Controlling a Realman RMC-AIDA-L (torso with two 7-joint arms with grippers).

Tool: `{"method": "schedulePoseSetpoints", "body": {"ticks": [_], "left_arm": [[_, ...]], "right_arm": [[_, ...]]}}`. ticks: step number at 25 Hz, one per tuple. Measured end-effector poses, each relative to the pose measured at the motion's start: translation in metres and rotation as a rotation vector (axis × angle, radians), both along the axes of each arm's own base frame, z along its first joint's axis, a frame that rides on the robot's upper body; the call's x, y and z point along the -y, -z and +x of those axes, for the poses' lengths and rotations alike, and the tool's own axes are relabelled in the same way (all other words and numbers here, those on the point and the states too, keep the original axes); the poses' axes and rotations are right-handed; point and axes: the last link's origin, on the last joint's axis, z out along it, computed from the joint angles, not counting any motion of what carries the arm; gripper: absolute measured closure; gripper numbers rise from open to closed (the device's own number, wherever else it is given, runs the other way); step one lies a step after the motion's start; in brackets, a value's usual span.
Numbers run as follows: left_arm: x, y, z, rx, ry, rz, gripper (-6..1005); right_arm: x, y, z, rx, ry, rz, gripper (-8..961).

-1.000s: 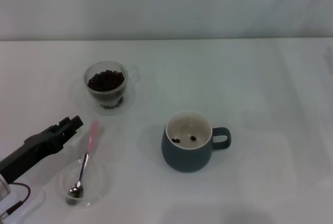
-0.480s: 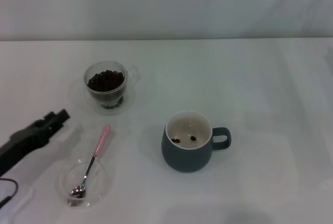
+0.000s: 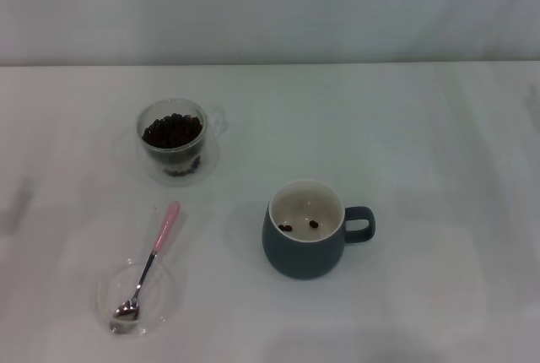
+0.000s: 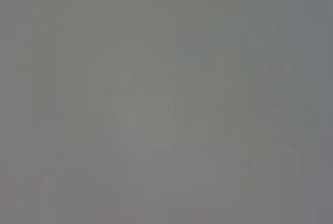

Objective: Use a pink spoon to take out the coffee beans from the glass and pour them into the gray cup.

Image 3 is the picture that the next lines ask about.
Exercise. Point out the dark teal ceramic mug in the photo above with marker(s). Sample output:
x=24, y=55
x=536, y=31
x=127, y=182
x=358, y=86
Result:
x=295, y=257

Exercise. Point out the clear double-walled glass cup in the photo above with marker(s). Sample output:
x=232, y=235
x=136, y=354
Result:
x=211, y=120

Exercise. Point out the pile of dark coffee beans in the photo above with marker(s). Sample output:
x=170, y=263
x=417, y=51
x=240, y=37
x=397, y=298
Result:
x=173, y=133

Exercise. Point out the clear glass saucer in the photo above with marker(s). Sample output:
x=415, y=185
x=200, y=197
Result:
x=208, y=169

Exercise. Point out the small clear glass dish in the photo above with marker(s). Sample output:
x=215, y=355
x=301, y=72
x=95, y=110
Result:
x=162, y=295

